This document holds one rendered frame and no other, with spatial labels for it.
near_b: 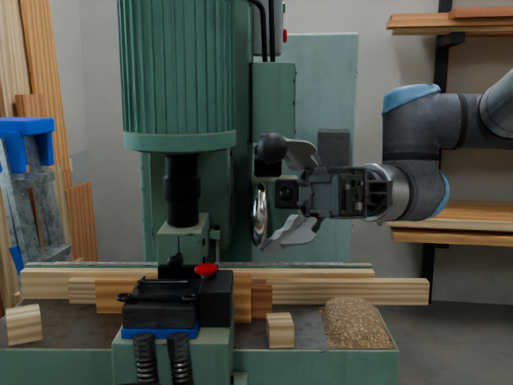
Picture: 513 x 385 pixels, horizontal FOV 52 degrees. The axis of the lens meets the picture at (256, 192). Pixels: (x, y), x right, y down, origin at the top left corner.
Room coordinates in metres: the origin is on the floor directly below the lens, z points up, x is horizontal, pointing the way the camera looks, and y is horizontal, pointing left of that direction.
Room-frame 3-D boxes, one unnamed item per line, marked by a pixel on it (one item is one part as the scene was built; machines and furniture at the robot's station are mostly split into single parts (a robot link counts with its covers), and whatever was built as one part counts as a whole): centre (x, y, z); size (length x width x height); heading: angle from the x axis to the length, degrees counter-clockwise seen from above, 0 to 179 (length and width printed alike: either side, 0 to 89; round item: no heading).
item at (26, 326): (0.71, 0.34, 0.92); 0.05 x 0.04 x 0.04; 26
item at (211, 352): (0.64, 0.10, 0.91); 0.15 x 0.14 x 0.09; 90
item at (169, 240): (0.86, 0.12, 0.99); 0.14 x 0.07 x 0.09; 0
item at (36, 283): (0.86, 0.10, 0.92); 0.60 x 0.02 x 0.05; 90
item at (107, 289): (0.80, 0.13, 0.93); 0.24 x 0.01 x 0.06; 90
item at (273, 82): (1.05, -0.03, 1.22); 0.09 x 0.08 x 0.15; 0
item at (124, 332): (0.64, 0.10, 0.99); 0.13 x 0.11 x 0.06; 90
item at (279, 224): (1.02, -0.04, 1.02); 0.09 x 0.07 x 0.12; 90
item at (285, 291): (0.83, 0.01, 0.92); 0.60 x 0.02 x 0.04; 90
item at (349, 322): (0.75, -0.15, 0.92); 0.14 x 0.09 x 0.04; 0
